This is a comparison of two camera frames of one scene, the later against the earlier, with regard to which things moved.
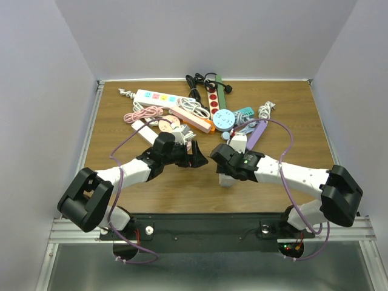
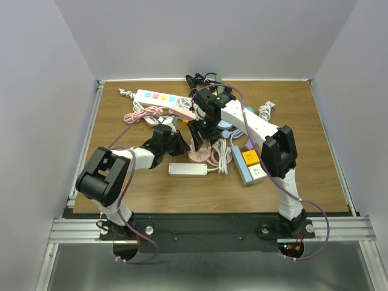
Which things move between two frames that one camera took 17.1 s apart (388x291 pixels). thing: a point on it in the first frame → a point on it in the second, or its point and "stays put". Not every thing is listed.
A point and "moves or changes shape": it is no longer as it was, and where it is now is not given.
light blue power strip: [225, 180] moves or changes shape
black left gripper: [195, 160] → [182, 146]
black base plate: [206, 233] stays put
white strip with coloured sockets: [156, 99] stays put
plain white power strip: [147, 134] → [188, 170]
